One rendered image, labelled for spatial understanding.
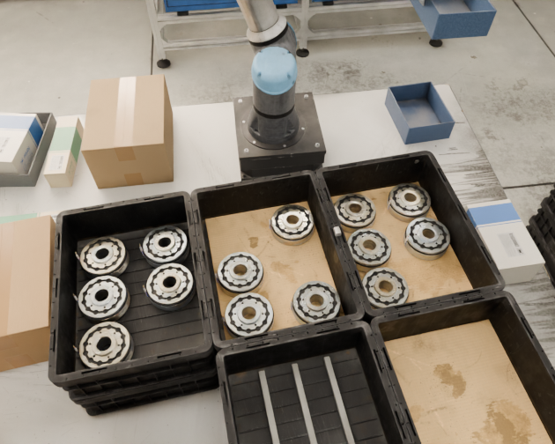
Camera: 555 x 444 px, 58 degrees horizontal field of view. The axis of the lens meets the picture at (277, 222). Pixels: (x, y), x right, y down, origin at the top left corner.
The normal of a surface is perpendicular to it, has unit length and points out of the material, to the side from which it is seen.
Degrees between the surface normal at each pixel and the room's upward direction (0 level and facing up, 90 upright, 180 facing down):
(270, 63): 10
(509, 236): 0
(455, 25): 90
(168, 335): 0
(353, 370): 0
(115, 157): 90
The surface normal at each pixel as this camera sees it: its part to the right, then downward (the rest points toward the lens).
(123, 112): 0.00, -0.59
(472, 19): 0.15, 0.80
